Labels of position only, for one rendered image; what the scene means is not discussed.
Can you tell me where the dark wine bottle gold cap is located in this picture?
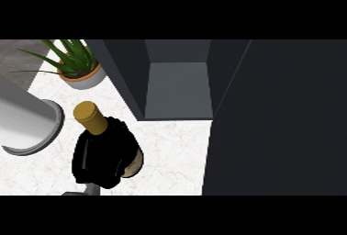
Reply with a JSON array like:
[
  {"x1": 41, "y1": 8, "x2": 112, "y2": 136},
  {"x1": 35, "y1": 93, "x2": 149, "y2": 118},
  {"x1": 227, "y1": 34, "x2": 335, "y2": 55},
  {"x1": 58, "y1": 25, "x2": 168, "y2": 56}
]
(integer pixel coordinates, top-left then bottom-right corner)
[{"x1": 72, "y1": 100, "x2": 145, "y2": 179}]

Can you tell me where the pale grey cylindrical container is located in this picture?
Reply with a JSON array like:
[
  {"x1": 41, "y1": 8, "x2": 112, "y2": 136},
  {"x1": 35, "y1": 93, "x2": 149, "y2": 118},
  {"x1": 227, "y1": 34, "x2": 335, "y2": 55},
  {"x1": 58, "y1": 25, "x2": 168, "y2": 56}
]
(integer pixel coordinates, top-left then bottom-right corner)
[{"x1": 0, "y1": 75, "x2": 66, "y2": 157}]

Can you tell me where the green plant in white pot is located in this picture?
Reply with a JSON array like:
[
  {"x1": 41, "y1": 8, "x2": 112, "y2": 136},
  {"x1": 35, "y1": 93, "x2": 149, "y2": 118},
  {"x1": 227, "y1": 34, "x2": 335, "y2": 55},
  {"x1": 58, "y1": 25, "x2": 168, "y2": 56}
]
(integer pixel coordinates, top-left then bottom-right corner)
[{"x1": 9, "y1": 39, "x2": 108, "y2": 91}]

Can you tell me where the dark grey open cabinet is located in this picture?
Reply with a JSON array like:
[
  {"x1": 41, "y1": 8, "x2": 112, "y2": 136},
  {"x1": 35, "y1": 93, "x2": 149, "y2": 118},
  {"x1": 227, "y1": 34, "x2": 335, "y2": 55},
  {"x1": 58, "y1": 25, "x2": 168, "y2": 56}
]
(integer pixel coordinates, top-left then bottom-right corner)
[{"x1": 84, "y1": 39, "x2": 253, "y2": 121}]

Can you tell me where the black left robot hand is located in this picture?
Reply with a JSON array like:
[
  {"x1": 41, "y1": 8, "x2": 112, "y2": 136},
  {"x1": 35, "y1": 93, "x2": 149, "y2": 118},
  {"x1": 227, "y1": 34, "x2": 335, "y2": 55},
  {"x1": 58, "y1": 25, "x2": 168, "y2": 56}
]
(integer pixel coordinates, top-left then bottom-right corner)
[{"x1": 71, "y1": 122, "x2": 140, "y2": 190}]

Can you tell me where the dark grey cabinet door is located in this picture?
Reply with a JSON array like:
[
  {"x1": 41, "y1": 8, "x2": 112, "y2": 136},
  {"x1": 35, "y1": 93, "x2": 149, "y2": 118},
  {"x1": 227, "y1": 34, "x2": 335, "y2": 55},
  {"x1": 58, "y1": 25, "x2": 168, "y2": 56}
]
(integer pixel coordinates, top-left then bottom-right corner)
[{"x1": 201, "y1": 39, "x2": 347, "y2": 196}]

